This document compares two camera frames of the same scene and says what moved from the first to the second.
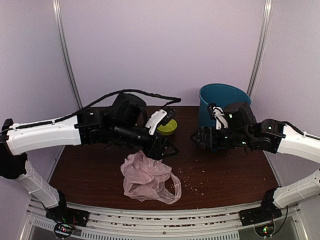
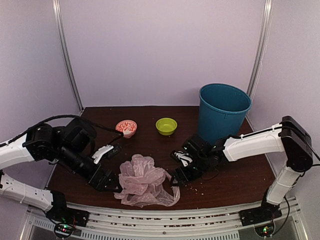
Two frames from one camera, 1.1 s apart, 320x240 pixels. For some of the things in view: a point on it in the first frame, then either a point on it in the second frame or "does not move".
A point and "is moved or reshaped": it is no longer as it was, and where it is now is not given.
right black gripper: x=212 y=144 → x=185 y=177
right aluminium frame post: x=261 y=47 does not move
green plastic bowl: x=168 y=129 does not move
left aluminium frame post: x=57 y=13 does not move
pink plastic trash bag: x=145 y=178 is moved or reshaped
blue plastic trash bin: x=221 y=94 does not move
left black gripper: x=157 y=154 → x=103 y=180
